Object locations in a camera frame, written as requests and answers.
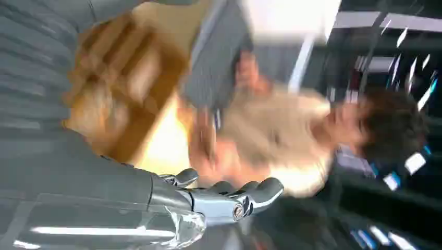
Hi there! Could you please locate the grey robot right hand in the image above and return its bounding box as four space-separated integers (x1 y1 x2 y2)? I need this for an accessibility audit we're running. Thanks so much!
0 129 285 250

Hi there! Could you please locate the person's hand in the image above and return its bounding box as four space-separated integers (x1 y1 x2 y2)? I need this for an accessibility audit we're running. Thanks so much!
234 51 272 95
188 110 225 185

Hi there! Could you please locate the ribbed grey right arm sleeve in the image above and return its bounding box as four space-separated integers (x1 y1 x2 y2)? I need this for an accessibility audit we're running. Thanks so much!
0 0 146 153

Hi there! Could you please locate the grey textured board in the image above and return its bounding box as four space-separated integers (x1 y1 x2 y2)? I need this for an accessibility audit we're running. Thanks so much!
179 0 254 109

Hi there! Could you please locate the person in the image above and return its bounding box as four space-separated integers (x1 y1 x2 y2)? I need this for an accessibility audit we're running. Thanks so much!
188 49 429 199

